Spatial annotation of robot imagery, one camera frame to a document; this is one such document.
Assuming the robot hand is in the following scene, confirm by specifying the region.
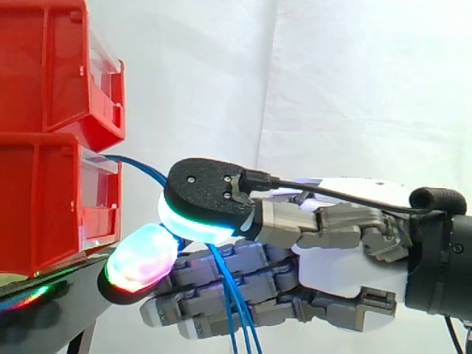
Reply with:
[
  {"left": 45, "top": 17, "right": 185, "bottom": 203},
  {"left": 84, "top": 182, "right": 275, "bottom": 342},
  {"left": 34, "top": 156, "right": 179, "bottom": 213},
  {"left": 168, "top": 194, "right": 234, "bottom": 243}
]
[{"left": 97, "top": 157, "right": 420, "bottom": 340}]

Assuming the black stand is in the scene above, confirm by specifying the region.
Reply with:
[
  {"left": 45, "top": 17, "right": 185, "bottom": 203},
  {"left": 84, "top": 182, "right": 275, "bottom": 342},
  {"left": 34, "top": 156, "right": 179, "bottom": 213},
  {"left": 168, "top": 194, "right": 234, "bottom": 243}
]
[{"left": 0, "top": 246, "right": 119, "bottom": 354}]

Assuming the red storage bin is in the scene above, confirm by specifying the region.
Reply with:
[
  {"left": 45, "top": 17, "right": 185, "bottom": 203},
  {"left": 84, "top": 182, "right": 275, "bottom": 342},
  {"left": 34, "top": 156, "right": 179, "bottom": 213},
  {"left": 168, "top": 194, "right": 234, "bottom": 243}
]
[
  {"left": 0, "top": 131, "right": 123, "bottom": 279},
  {"left": 0, "top": 0, "right": 126, "bottom": 153}
]

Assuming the thin black cable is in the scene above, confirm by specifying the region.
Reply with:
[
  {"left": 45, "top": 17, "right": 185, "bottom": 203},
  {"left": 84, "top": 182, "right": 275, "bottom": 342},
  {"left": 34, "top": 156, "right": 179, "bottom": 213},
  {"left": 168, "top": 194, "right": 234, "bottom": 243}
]
[{"left": 241, "top": 169, "right": 432, "bottom": 215}]

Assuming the blue cable bundle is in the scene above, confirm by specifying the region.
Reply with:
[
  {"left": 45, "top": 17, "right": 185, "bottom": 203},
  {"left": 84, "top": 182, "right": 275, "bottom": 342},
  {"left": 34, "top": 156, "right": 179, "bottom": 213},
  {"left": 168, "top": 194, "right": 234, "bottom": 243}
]
[{"left": 104, "top": 154, "right": 264, "bottom": 354}]

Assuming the black coiled cable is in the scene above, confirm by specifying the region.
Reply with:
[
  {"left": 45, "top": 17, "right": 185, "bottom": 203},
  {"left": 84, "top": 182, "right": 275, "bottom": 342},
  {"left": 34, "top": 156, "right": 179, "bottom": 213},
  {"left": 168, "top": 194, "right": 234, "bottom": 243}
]
[{"left": 409, "top": 187, "right": 467, "bottom": 216}]

